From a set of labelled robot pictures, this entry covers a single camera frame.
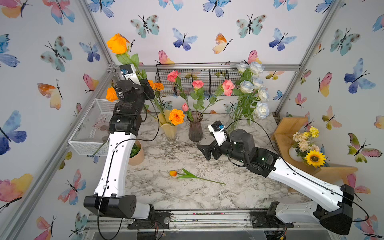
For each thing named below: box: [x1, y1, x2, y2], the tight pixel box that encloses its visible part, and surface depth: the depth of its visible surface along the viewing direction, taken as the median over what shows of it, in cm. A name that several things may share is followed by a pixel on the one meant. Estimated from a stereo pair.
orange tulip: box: [169, 168, 226, 185], surface depth 90 cm
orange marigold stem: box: [168, 108, 185, 126], surface depth 72 cm
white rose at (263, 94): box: [248, 87, 270, 121], surface depth 82 cm
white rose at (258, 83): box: [252, 77, 264, 90], surface depth 82 cm
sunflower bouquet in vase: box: [288, 126, 327, 168], surface depth 76 cm
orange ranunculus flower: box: [107, 33, 147, 80], surface depth 54 cm
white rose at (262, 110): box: [255, 102, 270, 119], surface depth 74 cm
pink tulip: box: [181, 103, 194, 122], surface depth 84 cm
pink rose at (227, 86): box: [202, 79, 235, 114], surface depth 79 cm
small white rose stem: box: [249, 61, 265, 79], surface depth 77 cm
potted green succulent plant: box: [128, 140, 145, 166], surface depth 88 cm
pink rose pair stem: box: [167, 70, 205, 113], surface depth 88 cm
